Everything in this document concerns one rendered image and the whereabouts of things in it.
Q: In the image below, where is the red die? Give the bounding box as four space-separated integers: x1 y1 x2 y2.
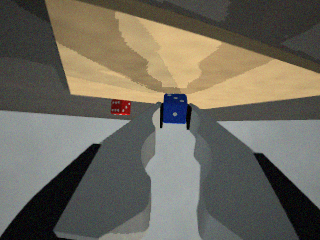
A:
111 99 131 115

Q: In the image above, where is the tan flat mat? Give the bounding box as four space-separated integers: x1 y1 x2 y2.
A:
45 0 320 109

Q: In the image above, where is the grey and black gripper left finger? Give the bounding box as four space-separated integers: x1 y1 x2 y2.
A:
0 102 164 240

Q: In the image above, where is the blue die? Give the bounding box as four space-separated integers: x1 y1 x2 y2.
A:
163 93 188 124

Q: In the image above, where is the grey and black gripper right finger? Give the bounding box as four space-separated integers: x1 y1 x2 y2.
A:
186 103 320 240

